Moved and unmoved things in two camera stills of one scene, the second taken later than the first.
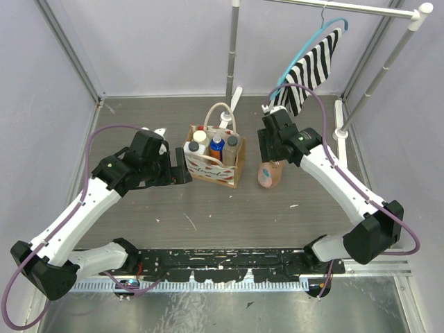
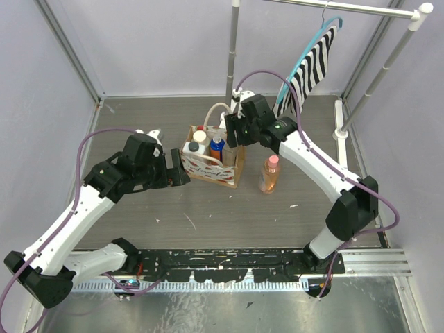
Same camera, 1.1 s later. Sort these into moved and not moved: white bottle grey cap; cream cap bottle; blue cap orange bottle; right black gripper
Moved: right black gripper
Not moved: blue cap orange bottle; cream cap bottle; white bottle grey cap
